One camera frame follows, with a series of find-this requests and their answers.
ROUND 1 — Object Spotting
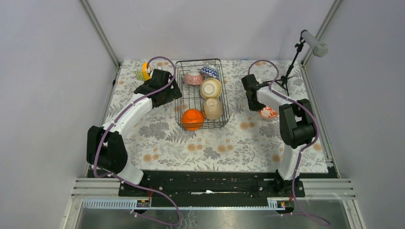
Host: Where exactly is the white bowl red floral pattern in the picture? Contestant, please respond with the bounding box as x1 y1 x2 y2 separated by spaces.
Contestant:
258 106 278 119

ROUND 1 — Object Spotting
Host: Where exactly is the blue zigzag orange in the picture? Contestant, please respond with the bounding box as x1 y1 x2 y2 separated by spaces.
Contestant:
200 65 220 79

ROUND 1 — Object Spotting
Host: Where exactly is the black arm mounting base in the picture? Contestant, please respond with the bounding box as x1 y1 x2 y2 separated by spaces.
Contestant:
74 170 337 209

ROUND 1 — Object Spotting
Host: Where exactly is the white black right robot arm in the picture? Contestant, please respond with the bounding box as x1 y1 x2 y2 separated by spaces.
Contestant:
241 74 319 197

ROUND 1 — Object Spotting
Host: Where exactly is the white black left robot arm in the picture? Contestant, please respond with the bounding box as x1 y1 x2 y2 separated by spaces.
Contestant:
86 69 182 196

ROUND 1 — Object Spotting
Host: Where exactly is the orange plastic block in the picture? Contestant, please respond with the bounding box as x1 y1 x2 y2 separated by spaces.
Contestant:
141 62 151 81

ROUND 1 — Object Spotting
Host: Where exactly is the green yellow grid plate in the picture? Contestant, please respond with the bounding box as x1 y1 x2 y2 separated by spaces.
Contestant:
135 71 144 81

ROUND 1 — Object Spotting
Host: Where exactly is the pink patterned bowl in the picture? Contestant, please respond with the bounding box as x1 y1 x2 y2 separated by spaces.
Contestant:
183 69 204 85

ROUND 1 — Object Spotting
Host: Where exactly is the beige speckled bowl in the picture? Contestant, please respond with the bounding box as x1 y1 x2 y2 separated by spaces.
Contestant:
200 78 222 99

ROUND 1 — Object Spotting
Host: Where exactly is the beige bowl with leaf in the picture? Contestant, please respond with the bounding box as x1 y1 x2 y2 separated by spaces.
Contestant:
202 98 223 120

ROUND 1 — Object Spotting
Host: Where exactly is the orange glossy bowl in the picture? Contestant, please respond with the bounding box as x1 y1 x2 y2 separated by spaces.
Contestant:
181 109 204 131

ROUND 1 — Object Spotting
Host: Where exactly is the floral patterned table mat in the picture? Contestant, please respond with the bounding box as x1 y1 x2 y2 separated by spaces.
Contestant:
104 59 329 174

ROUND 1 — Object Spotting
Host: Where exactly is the silver microphone on black stand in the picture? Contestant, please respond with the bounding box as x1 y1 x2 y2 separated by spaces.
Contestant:
275 30 329 95

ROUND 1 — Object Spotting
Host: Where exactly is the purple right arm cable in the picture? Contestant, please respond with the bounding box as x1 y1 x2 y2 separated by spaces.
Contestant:
247 60 332 228

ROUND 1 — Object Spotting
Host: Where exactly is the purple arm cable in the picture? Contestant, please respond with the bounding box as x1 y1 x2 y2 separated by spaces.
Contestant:
247 60 332 228
92 56 183 227

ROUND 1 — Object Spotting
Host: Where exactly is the black wire dish rack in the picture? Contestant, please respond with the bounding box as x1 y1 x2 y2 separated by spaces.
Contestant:
175 58 230 130

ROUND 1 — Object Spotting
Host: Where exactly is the aluminium frame rail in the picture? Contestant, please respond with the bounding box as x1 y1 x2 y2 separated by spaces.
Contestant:
78 0 121 69

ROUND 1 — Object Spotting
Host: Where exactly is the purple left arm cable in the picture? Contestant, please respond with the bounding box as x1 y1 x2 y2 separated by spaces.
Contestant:
92 56 183 227

